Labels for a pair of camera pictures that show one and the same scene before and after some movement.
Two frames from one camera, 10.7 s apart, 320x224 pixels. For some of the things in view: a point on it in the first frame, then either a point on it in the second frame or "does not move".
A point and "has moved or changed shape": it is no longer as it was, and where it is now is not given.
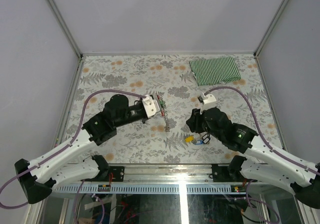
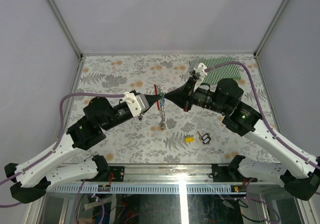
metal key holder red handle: [164, 114] has moved or changed shape
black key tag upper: [205, 136] does not move
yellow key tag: [189, 139] does not move
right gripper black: [194, 120] to [181, 96]
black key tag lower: [206, 140] does not move
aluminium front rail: [144, 174] does not move
